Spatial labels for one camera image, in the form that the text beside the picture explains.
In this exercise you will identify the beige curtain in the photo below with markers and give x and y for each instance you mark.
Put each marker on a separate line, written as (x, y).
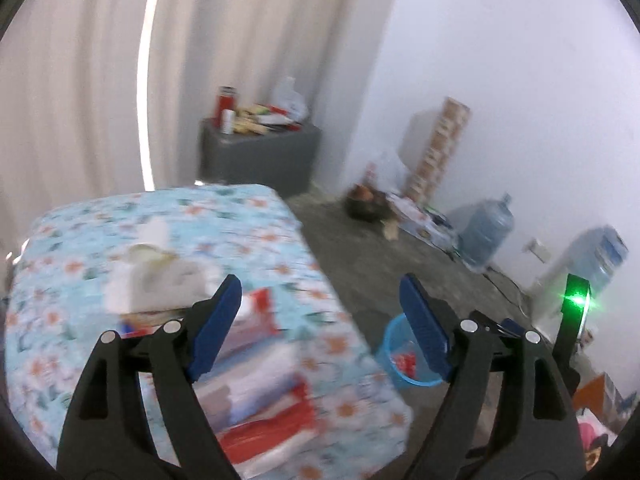
(100, 97)

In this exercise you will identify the black bag on floor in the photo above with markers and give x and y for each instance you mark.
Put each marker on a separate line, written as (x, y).
(367, 204)

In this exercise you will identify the grey bedside cabinet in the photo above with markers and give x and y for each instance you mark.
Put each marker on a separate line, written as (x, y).
(281, 160)

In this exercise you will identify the snack packets on cabinet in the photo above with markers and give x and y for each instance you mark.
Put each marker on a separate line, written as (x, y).
(259, 120)

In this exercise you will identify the blue plastic trash basket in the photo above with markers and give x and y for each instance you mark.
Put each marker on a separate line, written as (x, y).
(398, 337)

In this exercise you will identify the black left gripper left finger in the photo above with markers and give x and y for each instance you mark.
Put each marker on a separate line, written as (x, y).
(106, 434)

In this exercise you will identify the white plastic bag on cabinet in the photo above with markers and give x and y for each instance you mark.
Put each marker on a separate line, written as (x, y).
(285, 97)

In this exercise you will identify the red white paper package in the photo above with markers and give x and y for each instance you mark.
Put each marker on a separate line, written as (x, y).
(254, 397)

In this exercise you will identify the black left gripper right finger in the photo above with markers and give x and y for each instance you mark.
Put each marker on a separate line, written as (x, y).
(506, 413)

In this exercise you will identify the red thermos bottle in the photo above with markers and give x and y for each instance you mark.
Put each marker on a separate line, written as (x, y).
(226, 99)

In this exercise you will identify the floral blue bed quilt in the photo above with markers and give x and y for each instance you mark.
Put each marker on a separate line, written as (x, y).
(56, 315)

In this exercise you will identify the patterned cardboard box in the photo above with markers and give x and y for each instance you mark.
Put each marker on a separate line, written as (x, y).
(438, 150)

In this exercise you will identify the blue water jug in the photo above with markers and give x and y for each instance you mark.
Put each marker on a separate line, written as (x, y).
(595, 255)
(488, 228)

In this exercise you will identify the red clear snack wrapper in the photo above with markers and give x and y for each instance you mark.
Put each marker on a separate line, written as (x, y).
(405, 364)

